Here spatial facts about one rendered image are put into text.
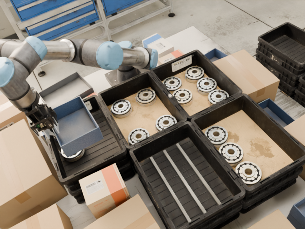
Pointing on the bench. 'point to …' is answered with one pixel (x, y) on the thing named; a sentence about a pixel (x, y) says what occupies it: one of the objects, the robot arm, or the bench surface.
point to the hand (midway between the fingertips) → (54, 131)
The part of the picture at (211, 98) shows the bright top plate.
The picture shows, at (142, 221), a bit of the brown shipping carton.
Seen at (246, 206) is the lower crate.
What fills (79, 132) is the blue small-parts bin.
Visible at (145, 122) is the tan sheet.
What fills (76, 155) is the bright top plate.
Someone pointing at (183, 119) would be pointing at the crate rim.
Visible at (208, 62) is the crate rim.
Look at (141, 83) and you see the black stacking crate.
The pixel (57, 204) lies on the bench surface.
